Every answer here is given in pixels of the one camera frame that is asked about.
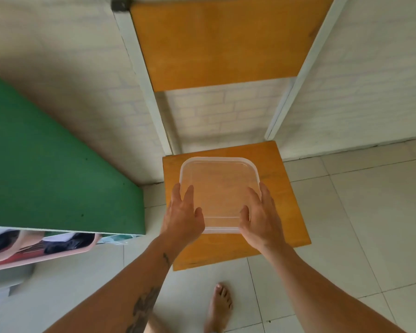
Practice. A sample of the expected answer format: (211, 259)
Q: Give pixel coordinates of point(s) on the person's left hand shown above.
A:
(182, 221)

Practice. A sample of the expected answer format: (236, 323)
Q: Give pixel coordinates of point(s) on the person's right hand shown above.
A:
(263, 225)

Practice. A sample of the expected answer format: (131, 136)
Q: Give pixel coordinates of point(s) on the person's right thumb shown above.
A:
(244, 215)

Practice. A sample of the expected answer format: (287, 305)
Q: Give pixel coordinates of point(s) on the person's right middle finger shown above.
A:
(265, 194)

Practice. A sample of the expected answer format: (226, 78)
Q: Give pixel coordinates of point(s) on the person's left middle finger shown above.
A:
(176, 194)

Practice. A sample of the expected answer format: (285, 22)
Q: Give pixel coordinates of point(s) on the person's left thumb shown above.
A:
(199, 215)

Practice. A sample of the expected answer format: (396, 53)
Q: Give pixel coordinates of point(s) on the clear plastic food container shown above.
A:
(220, 190)

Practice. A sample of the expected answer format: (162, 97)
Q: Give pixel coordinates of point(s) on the person's right forearm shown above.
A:
(319, 294)

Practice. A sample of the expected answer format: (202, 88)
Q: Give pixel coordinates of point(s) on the person's left forearm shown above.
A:
(124, 291)

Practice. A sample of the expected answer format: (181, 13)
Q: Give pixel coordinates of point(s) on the person's bare foot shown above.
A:
(219, 308)

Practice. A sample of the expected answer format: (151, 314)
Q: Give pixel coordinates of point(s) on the dark clothing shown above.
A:
(69, 243)

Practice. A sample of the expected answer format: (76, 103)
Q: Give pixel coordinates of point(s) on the green table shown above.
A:
(48, 169)

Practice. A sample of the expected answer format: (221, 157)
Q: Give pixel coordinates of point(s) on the pink plastic basket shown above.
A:
(31, 260)

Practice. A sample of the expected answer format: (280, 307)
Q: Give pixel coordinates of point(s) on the orange wooden chair white frame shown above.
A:
(225, 41)

